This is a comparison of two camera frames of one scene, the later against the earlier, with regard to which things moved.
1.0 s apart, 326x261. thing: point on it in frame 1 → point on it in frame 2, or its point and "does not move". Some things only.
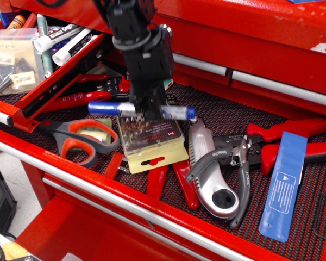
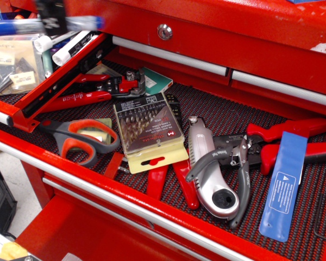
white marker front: x=69 y=51 does not move
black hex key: x=315 y=232 does not move
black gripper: x=151 y=65 → x=55 y=9
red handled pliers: x=182 y=170 does not move
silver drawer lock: x=168 y=28 does not move
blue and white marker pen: x=120 y=109 → x=32 y=26
